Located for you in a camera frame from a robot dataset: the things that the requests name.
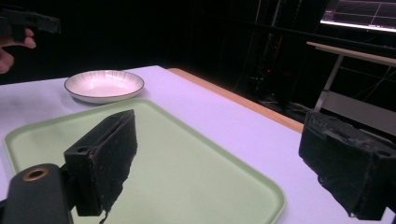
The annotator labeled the white plate with dark rim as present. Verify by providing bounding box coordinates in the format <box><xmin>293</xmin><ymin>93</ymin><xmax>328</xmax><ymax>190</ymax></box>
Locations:
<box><xmin>64</xmin><ymin>69</ymin><xmax>146</xmax><ymax>105</ymax></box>

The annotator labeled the computer monitor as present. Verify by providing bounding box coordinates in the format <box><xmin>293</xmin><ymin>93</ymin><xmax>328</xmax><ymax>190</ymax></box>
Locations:
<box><xmin>319</xmin><ymin>0</ymin><xmax>396</xmax><ymax>34</ymax></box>

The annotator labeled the light green plastic tray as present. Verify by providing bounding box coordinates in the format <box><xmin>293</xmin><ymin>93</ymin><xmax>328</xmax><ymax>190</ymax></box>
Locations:
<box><xmin>3</xmin><ymin>98</ymin><xmax>287</xmax><ymax>224</ymax></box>

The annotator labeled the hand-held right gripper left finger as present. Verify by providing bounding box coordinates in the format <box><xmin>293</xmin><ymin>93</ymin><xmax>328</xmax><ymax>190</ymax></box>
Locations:
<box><xmin>64</xmin><ymin>108</ymin><xmax>138</xmax><ymax>224</ymax></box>

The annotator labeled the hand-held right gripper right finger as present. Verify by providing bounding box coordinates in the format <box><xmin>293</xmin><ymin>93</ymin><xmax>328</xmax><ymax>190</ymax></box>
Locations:
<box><xmin>298</xmin><ymin>110</ymin><xmax>396</xmax><ymax>221</ymax></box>

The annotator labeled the white desk with metal frame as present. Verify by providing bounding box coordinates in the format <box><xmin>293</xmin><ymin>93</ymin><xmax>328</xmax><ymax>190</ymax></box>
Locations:
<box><xmin>305</xmin><ymin>41</ymin><xmax>396</xmax><ymax>138</ymax></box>

